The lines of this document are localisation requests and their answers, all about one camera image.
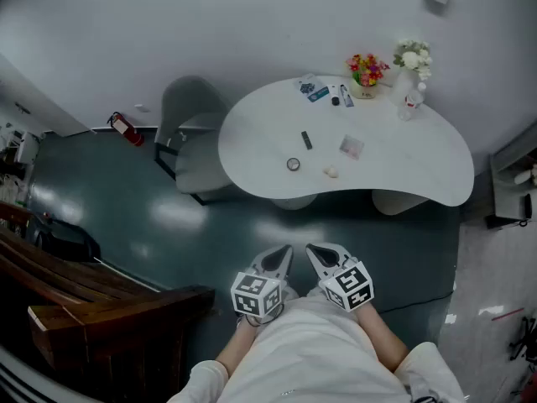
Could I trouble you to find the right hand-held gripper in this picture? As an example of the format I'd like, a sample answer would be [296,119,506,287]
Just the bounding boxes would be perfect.
[305,243,375,313]

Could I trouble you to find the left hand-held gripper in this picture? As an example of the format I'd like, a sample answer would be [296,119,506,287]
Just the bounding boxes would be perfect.
[230,243,294,319]

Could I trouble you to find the clear plastic sachet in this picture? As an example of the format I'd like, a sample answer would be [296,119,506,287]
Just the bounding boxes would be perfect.
[338,133,365,161]

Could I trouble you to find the person's right forearm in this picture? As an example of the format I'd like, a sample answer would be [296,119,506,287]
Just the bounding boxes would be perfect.
[355,307,410,374]

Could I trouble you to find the person's left forearm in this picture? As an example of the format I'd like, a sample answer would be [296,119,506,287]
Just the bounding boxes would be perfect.
[215,316,262,378]

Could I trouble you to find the white curved table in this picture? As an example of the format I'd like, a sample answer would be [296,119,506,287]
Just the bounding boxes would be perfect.
[216,75,476,217]

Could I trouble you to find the person's white shirt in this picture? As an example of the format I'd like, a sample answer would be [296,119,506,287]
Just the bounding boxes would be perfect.
[167,291,467,403]

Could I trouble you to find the clear bottle with red label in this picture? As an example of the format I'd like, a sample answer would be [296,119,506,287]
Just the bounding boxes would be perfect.
[397,81,428,122]

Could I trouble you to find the grey upholstered chair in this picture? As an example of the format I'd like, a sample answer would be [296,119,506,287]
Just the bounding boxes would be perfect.
[154,75,236,207]

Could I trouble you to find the red strip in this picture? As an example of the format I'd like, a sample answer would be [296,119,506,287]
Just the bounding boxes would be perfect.
[490,307,525,322]

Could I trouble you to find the colourful flowers in white pot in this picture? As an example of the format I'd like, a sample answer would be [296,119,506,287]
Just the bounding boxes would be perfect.
[345,53,391,100]

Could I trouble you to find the grey shelf cabinet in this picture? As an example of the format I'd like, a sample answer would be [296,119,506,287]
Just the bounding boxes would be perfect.
[486,132,537,228]

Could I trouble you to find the red fire extinguisher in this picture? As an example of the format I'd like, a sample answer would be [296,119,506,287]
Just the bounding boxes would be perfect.
[106,111,146,148]

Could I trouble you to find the white flowers in white vase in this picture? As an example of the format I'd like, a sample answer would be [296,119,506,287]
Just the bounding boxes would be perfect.
[389,39,434,104]

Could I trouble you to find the black tripod clutter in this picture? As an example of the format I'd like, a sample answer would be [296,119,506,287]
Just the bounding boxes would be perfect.
[509,317,537,363]

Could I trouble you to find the striped white cushioned seat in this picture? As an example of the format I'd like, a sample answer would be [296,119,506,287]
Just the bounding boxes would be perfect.
[0,346,97,403]

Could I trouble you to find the white storage rack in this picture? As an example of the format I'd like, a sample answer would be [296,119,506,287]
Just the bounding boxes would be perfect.
[0,128,41,171]

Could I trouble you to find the black cable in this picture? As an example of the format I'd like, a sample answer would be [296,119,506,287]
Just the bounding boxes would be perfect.
[377,290,456,314]

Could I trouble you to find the black seat frame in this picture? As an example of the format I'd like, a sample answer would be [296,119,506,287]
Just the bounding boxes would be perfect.
[33,216,102,264]

